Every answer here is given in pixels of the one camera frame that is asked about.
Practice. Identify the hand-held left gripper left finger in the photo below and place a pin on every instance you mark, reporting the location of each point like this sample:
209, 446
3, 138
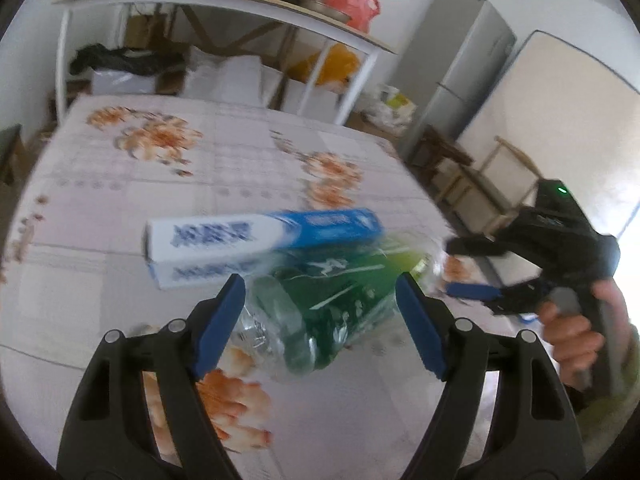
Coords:
220, 325

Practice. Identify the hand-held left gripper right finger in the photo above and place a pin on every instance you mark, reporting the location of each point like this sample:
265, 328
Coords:
422, 325

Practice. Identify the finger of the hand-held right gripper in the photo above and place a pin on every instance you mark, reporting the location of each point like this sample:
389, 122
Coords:
500, 294
475, 246

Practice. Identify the green plastic bottle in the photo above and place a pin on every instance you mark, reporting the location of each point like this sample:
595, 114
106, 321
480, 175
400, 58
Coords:
340, 305

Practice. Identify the person's right forearm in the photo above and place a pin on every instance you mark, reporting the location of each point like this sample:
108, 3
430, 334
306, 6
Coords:
610, 420

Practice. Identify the person's right hand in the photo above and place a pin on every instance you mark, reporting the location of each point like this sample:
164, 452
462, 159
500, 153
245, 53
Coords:
570, 342

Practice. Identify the wooden chair with dark seat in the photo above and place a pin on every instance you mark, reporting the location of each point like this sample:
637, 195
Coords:
500, 190

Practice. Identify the blue and white toothpaste box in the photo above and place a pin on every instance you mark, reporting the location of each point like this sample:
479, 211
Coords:
225, 240

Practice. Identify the dark wooden stool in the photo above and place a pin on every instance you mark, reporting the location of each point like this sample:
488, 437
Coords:
440, 152

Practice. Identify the white mattress with blue edge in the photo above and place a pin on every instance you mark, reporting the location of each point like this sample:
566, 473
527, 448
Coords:
565, 110

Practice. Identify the white plastic bags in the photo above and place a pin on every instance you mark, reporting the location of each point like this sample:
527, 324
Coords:
387, 122

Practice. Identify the floral tablecloth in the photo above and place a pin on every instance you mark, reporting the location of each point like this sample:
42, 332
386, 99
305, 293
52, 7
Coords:
150, 185

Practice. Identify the green and white bag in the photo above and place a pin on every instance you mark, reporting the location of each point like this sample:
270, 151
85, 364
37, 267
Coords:
397, 100

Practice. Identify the silver refrigerator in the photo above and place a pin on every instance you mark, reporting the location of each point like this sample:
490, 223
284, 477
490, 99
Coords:
450, 70

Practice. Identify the yellow plastic bag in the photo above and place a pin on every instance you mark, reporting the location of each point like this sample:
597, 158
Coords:
332, 65

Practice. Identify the white foam sheets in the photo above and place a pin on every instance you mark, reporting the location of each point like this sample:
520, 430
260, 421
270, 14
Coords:
230, 77

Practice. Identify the orange-red plastic bag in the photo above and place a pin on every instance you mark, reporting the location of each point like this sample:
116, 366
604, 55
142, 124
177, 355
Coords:
352, 5

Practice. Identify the metal basin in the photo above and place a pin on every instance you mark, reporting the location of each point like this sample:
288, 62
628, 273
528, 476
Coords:
325, 10

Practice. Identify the black bag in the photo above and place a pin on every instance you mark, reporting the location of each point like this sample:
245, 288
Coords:
115, 60

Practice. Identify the cardboard box under desk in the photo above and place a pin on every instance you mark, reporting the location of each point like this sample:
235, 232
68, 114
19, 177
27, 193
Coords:
145, 30

